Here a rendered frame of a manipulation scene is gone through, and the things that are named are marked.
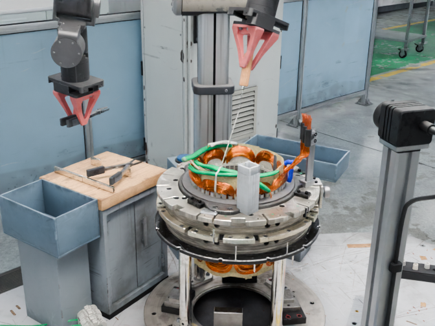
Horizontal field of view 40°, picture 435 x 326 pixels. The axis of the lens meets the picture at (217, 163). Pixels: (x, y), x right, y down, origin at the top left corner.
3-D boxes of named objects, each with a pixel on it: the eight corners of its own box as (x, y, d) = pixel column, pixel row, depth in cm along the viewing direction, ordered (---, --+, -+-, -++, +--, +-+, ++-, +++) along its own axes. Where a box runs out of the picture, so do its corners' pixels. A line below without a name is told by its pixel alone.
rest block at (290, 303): (281, 312, 124) (281, 303, 124) (274, 297, 129) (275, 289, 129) (300, 310, 125) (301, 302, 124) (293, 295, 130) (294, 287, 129)
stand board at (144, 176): (102, 211, 117) (101, 200, 116) (39, 187, 127) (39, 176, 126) (168, 179, 132) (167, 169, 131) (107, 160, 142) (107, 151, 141)
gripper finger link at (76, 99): (78, 132, 121) (75, 88, 117) (55, 123, 125) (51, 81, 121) (103, 123, 126) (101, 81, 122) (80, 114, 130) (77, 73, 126)
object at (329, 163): (339, 253, 155) (350, 150, 144) (326, 272, 146) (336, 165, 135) (252, 230, 165) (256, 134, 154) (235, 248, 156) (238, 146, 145)
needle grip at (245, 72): (246, 86, 108) (252, 53, 108) (237, 85, 109) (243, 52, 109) (248, 86, 110) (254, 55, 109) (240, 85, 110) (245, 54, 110)
